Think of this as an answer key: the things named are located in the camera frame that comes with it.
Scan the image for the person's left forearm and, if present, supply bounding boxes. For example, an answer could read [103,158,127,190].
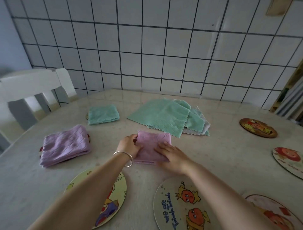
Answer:
[27,156,129,230]

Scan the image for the silver bangle bracelet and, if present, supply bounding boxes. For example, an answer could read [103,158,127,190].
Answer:
[112,151,134,168]

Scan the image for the tan wall plate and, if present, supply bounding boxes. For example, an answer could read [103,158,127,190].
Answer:
[265,0,294,17]

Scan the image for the red-bordered round placemat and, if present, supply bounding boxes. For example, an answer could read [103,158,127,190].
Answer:
[39,133,92,161]

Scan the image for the person's right hand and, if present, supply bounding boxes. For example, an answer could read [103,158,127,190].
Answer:
[154,142,194,176]

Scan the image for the pile of cloths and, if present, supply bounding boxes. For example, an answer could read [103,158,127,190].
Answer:
[127,98,211,138]

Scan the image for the white wooden chair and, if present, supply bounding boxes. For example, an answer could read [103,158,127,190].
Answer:
[0,68,78,152]

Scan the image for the two-face round placemat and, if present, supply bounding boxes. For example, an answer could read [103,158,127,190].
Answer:
[271,147,303,180]

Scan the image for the green cloth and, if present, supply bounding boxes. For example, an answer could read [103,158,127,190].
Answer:
[87,104,120,125]

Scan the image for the red-square round placemat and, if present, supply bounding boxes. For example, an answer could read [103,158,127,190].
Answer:
[242,194,303,230]

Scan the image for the person's right forearm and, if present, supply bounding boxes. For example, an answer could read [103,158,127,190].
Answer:
[183,162,276,230]

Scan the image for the person's left hand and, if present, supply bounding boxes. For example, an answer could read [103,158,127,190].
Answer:
[115,134,144,159]

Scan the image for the gold metal door frame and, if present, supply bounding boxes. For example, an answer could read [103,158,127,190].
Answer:
[269,58,303,113]

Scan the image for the purple cloth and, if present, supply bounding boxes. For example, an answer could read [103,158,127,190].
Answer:
[132,130,172,165]
[39,124,92,168]

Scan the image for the brown round placemat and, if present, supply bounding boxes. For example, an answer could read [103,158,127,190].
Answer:
[239,118,278,139]

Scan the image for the white leaning boards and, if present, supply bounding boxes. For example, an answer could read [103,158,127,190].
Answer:
[276,78,303,120]

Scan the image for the yellow-green round placemat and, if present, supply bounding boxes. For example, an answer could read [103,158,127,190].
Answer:
[64,168,128,230]

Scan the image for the we are friends placemat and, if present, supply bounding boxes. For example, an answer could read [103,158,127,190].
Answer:
[153,176,216,230]

